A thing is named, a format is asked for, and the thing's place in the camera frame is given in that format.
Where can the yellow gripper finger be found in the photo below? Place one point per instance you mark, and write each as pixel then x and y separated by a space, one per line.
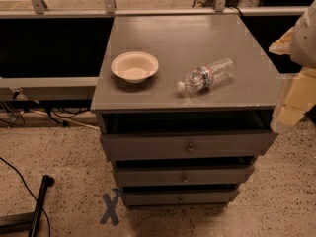
pixel 297 97
pixel 283 44

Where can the grey drawer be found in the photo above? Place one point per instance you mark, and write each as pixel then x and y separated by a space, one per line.
pixel 172 198
pixel 161 146
pixel 150 177

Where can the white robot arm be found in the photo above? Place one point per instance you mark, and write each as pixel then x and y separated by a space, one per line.
pixel 303 44

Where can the grey wooden drawer cabinet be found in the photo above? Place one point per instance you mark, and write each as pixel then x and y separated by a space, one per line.
pixel 244 102

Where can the grey bottom drawer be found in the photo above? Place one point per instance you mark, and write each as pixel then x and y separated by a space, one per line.
pixel 172 198

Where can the grey top drawer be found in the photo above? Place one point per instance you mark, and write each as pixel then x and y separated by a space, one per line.
pixel 161 146

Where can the clear plastic water bottle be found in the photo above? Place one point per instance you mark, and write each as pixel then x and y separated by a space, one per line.
pixel 208 75

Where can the white paper bowl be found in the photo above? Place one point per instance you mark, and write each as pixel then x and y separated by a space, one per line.
pixel 135 67

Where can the blue tape cross mark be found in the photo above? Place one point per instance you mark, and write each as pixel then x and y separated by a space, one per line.
pixel 111 204

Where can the black metal stand leg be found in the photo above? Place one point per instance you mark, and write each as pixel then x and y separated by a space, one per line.
pixel 29 221

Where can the metal railing frame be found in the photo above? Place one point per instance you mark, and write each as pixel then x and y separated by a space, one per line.
pixel 53 49

